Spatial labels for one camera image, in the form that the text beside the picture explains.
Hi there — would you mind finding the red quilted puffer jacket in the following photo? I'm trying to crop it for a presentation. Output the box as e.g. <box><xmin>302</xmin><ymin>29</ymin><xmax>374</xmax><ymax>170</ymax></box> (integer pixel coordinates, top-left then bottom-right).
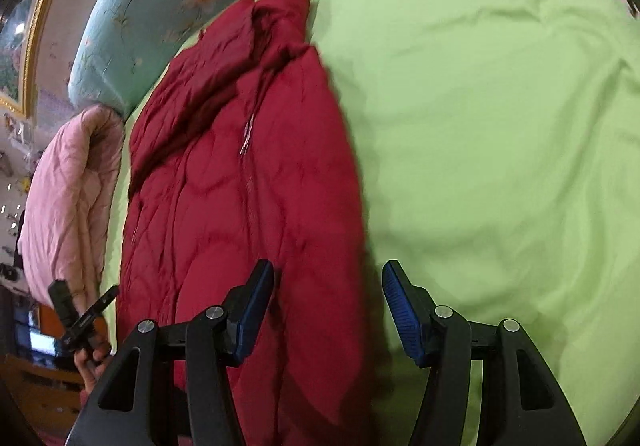
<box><xmin>116</xmin><ymin>0</ymin><xmax>372</xmax><ymax>445</ymax></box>

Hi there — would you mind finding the person's left hand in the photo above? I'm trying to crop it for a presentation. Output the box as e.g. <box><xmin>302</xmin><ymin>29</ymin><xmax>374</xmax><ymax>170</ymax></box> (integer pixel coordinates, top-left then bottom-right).
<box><xmin>74</xmin><ymin>317</ymin><xmax>113</xmax><ymax>395</ymax></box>

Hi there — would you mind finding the pink folded quilt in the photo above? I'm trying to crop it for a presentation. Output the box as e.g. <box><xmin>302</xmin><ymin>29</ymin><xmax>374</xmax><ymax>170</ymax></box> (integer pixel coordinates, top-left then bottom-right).
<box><xmin>18</xmin><ymin>105</ymin><xmax>125</xmax><ymax>312</ymax></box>

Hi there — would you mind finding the white cabinet with clutter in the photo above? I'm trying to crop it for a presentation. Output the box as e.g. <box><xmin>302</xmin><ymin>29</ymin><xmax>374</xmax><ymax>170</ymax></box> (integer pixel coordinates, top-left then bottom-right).
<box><xmin>1</xmin><ymin>111</ymin><xmax>41</xmax><ymax>292</ymax></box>

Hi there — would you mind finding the gold framed landscape painting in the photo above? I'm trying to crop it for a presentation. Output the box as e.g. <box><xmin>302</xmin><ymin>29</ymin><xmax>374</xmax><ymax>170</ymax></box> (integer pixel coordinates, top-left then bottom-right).
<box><xmin>1</xmin><ymin>0</ymin><xmax>51</xmax><ymax>118</ymax></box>

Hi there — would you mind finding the light green bed sheet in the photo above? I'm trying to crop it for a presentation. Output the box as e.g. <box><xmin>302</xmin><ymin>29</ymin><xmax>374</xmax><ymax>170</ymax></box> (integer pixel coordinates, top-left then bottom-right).
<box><xmin>98</xmin><ymin>0</ymin><xmax>640</xmax><ymax>446</ymax></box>

